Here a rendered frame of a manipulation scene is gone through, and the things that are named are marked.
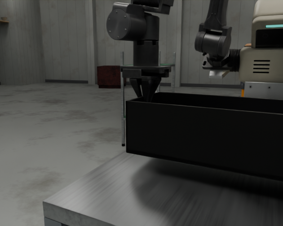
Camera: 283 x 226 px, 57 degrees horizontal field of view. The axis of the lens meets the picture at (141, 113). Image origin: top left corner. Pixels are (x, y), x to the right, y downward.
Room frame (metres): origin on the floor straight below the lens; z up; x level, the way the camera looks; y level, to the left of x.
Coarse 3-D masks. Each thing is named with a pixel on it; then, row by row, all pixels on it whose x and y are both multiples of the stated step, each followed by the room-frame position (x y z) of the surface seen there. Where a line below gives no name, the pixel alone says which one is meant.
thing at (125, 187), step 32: (128, 160) 0.57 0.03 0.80; (160, 160) 0.57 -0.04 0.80; (64, 192) 0.43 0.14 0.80; (96, 192) 0.43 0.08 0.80; (128, 192) 0.43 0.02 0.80; (160, 192) 0.43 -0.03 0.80; (192, 192) 0.43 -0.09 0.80; (224, 192) 0.43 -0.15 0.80; (256, 192) 0.43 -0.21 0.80; (64, 224) 0.39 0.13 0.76; (96, 224) 0.35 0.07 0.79; (128, 224) 0.33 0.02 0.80; (160, 224) 0.33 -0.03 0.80; (192, 224) 0.33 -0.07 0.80; (224, 224) 0.33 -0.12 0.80; (256, 224) 0.33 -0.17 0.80
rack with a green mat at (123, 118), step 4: (120, 52) 2.96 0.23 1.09; (120, 56) 2.96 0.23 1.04; (120, 60) 2.96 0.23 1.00; (120, 64) 2.96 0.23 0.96; (160, 64) 3.35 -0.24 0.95; (164, 64) 3.35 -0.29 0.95; (168, 64) 3.35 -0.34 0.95; (172, 64) 3.51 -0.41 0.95; (172, 68) 3.66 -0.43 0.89; (172, 72) 3.66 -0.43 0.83; (172, 76) 3.66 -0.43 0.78; (172, 80) 3.66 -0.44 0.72; (172, 84) 3.66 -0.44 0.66; (172, 88) 3.66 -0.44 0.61; (124, 116) 3.03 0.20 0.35; (124, 128) 2.98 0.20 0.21; (124, 132) 2.98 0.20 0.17; (124, 136) 2.97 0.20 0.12; (124, 140) 2.97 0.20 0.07; (124, 144) 2.96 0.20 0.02
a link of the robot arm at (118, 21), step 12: (132, 0) 0.60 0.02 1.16; (168, 0) 0.56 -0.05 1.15; (120, 12) 0.52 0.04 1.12; (132, 12) 0.52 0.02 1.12; (156, 12) 0.58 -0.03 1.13; (168, 12) 0.58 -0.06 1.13; (108, 24) 0.53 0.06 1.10; (120, 24) 0.52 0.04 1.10; (132, 24) 0.51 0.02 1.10; (144, 24) 0.54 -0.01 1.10; (120, 36) 0.52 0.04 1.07; (132, 36) 0.53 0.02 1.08
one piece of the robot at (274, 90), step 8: (248, 88) 0.93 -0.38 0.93; (256, 88) 0.91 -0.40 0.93; (264, 88) 0.90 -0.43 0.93; (272, 88) 0.89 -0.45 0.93; (280, 88) 0.88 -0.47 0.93; (248, 96) 0.92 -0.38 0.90; (256, 96) 0.91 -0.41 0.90; (264, 96) 0.90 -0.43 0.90; (272, 96) 0.89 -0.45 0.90; (280, 96) 0.88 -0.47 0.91
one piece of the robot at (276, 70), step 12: (252, 48) 0.95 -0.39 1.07; (264, 48) 0.93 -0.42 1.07; (276, 48) 0.91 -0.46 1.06; (240, 60) 0.96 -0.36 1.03; (252, 60) 0.94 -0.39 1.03; (264, 60) 0.93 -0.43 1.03; (276, 60) 0.91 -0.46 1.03; (240, 72) 0.97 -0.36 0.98; (252, 72) 0.94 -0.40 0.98; (264, 72) 0.93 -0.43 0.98; (276, 72) 0.91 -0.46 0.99
